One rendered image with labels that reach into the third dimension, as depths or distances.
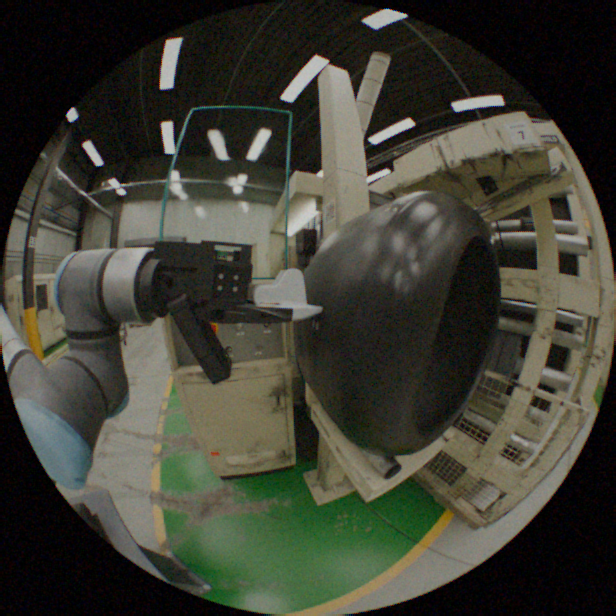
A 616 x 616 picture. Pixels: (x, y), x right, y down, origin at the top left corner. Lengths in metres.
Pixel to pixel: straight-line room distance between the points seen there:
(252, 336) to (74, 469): 0.76
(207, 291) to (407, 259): 0.20
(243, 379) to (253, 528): 0.93
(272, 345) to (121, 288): 0.72
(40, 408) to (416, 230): 0.37
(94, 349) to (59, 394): 0.10
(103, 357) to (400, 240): 0.37
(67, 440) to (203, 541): 1.24
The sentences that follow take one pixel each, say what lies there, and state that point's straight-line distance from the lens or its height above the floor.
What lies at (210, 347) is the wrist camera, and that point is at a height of 1.20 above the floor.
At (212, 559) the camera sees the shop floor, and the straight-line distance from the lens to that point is 1.36.
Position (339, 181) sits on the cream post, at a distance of 0.65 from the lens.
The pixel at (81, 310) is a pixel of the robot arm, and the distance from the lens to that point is 0.27.
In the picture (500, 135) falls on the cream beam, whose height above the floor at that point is 1.70.
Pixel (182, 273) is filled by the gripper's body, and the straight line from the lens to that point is 0.22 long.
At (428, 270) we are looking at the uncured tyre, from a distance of 0.20.
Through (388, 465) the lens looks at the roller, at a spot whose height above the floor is 0.92.
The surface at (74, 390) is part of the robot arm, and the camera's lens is 0.22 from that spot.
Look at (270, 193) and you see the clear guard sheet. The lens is 0.85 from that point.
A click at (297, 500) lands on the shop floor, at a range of 1.37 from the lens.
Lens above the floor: 1.27
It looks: 9 degrees down
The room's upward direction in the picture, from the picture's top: straight up
